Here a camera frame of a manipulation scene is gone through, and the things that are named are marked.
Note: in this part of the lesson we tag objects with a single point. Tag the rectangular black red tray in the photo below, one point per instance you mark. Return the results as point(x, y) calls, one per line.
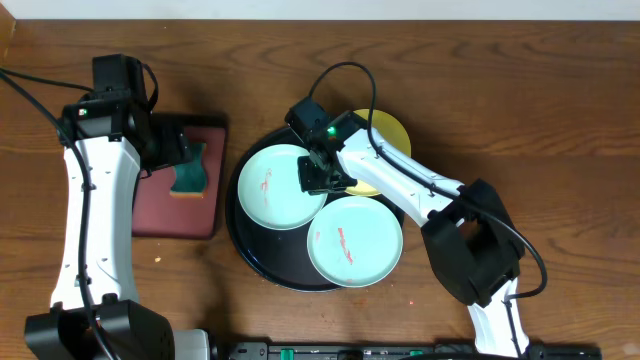
point(158, 214)

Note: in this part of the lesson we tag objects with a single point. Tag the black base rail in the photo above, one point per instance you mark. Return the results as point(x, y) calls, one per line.
point(452, 351)

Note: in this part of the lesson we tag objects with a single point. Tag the green sponge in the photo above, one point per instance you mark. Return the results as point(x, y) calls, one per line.
point(191, 178)

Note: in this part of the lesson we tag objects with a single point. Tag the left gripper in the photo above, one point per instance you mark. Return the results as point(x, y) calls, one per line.
point(176, 145)

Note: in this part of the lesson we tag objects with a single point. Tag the light green plate front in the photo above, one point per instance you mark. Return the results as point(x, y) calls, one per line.
point(355, 242)

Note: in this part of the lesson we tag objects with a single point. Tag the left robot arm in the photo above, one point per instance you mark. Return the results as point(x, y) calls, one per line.
point(95, 311)

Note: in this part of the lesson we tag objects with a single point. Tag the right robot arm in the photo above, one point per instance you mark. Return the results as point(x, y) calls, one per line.
point(474, 250)

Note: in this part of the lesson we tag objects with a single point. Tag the round black serving tray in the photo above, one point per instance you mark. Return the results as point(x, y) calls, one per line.
point(280, 256)

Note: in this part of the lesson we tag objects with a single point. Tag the light green plate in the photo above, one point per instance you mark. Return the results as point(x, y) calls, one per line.
point(355, 242)
point(269, 189)

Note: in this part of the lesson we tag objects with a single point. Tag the yellow plate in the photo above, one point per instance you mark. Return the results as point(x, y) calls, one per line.
point(395, 133)

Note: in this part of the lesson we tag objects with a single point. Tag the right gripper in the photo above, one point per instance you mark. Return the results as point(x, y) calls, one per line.
point(306, 177)

